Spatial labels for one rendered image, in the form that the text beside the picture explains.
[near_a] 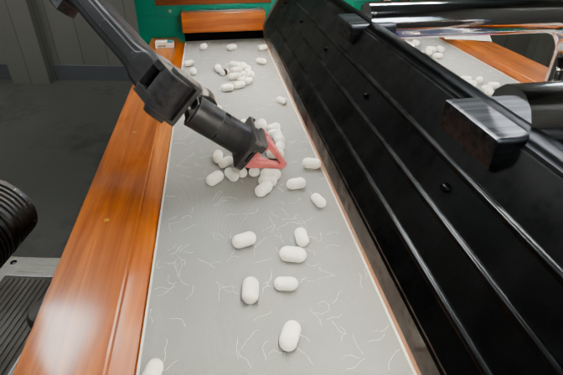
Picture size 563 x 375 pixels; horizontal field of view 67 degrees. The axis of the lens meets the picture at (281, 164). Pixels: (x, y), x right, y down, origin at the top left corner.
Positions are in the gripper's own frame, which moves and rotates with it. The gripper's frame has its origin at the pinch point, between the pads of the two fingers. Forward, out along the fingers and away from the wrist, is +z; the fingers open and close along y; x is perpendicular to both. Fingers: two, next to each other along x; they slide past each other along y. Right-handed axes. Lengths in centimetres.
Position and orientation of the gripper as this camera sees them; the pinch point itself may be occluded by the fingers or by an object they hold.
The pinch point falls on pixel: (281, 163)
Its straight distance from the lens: 79.9
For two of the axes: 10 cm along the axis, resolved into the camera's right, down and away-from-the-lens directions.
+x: -6.2, 7.2, 3.2
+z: 7.7, 4.6, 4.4
